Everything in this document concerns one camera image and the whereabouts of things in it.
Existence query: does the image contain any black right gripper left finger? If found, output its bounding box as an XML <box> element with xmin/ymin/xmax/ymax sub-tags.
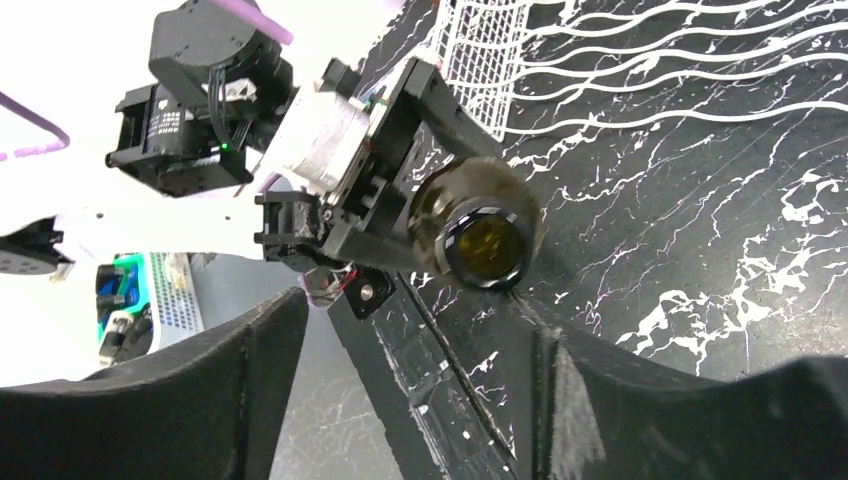
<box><xmin>1</xmin><ymin>288</ymin><xmax>309</xmax><ymax>479</ymax></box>

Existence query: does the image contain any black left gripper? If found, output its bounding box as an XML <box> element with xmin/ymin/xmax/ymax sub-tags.
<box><xmin>254</xmin><ymin>58</ymin><xmax>502</xmax><ymax>307</ymax></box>

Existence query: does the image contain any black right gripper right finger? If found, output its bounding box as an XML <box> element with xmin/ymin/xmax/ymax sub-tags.
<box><xmin>513</xmin><ymin>295</ymin><xmax>847</xmax><ymax>479</ymax></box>

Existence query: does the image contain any green wine bottle grey foil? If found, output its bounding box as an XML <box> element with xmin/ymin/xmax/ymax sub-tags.
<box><xmin>407</xmin><ymin>156</ymin><xmax>542</xmax><ymax>291</ymax></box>

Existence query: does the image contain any white wire wine rack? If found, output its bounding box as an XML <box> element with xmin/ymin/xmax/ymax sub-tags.
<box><xmin>442</xmin><ymin>1</ymin><xmax>847</xmax><ymax>135</ymax></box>

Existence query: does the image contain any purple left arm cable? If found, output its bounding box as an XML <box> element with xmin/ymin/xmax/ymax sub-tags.
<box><xmin>0</xmin><ymin>0</ymin><xmax>295</xmax><ymax>164</ymax></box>

